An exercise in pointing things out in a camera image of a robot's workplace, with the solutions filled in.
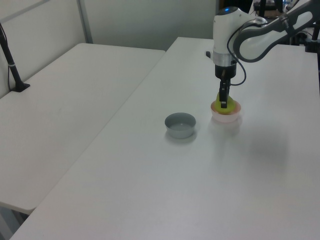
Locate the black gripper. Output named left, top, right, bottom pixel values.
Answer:
left=214, top=63, right=237, bottom=109

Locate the green pear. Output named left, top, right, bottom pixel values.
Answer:
left=215, top=91, right=237, bottom=116

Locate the pink plastic bowl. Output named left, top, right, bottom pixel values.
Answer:
left=210, top=99, right=242, bottom=124

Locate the grey plastic bowl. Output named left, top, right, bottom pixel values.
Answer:
left=164, top=112, right=197, bottom=140

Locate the dark background equipment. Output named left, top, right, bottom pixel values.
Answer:
left=251, top=0, right=301, bottom=19

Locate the black clamp stand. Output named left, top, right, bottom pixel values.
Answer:
left=303, top=13, right=320, bottom=54

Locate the white side table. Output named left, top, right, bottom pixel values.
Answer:
left=0, top=42, right=167, bottom=216

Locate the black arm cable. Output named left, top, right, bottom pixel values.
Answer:
left=226, top=17, right=268, bottom=87

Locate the grey partition post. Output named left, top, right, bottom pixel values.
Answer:
left=76, top=0, right=94, bottom=45

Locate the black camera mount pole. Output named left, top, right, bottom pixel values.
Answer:
left=0, top=21, right=31, bottom=93

